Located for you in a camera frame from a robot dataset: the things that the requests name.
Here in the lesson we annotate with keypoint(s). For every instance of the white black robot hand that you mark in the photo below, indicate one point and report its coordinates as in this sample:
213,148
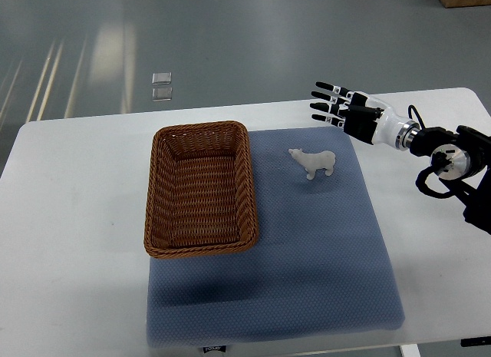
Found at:
362,116

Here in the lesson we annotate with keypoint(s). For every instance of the brown wicker basket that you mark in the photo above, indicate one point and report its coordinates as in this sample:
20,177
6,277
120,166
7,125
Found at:
201,194

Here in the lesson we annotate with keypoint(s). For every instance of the black table control panel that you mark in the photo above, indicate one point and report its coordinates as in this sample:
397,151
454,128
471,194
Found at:
473,342

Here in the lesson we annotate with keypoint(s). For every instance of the blue padded mat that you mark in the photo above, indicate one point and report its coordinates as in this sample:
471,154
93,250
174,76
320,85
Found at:
320,265

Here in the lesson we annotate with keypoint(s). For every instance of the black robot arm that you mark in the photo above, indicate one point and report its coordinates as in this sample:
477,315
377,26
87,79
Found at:
459,167

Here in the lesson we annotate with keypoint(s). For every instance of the upper floor socket plate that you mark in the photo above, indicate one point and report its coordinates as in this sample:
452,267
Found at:
162,78

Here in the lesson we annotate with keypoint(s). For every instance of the lower floor socket plate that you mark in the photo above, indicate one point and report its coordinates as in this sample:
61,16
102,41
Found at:
162,94

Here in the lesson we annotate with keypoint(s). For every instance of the floor socket plate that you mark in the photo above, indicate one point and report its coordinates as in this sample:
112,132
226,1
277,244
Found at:
162,78
162,94

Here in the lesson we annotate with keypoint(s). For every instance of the white bear figurine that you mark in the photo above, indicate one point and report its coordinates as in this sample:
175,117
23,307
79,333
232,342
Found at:
324,160

